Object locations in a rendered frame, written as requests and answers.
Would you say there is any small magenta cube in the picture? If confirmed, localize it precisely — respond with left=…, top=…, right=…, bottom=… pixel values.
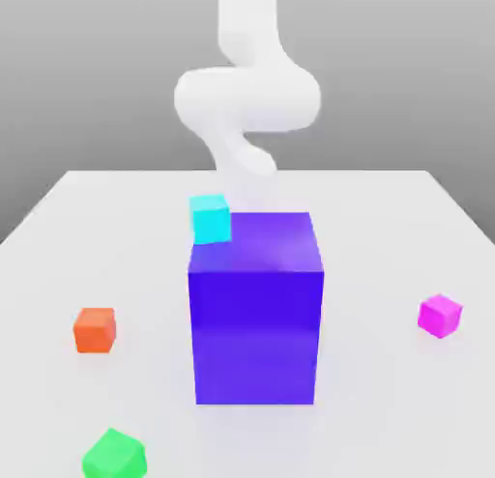
left=417, top=292, right=464, bottom=340

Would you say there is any large purple box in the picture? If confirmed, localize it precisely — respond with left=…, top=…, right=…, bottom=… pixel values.
left=187, top=211, right=325, bottom=406

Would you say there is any small green cube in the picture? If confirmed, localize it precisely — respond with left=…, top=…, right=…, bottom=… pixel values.
left=81, top=427, right=148, bottom=478

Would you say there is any small orange cube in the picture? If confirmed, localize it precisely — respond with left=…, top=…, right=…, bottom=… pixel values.
left=73, top=307, right=117, bottom=354

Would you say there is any small cyan cube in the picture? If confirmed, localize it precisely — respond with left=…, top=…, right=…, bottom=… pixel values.
left=189, top=194, right=233, bottom=246

